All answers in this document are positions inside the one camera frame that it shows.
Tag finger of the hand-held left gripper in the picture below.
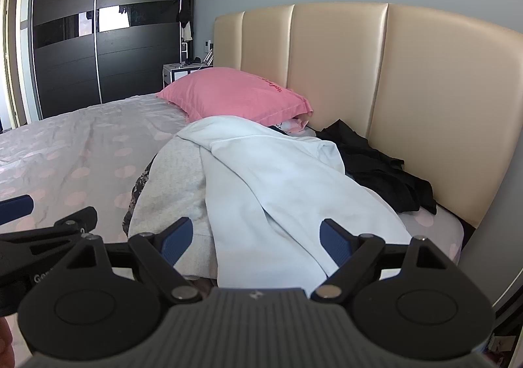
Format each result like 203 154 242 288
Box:
0 194 34 226
0 207 99 271

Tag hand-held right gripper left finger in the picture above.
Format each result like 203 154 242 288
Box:
65 217 203 306

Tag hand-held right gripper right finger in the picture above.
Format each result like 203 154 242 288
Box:
311 218 450 305

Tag white sweatshirt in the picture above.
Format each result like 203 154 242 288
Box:
176 115 414 289

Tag black clothes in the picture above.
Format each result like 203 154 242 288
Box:
314 120 439 216

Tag person's left hand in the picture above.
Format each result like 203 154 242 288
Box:
0 320 17 368

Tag light grey knit garment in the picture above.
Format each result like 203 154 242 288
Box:
127 135 220 281

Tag dark patterned garment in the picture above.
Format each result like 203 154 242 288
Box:
122 153 161 236

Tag grey pink dotted bedspread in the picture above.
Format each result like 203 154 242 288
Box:
0 92 465 284

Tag pink printed cloth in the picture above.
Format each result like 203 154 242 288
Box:
270 117 312 137

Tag pink pillow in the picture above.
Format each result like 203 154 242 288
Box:
155 67 314 127

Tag white nightstand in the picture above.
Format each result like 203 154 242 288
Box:
162 61 214 92

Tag beige padded headboard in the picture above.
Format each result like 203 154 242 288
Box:
212 3 523 230

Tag black sliding wardrobe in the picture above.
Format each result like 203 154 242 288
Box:
30 0 185 120

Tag hanging black garment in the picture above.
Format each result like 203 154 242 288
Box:
176 0 194 42

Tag white door frame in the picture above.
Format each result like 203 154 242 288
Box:
0 0 30 132

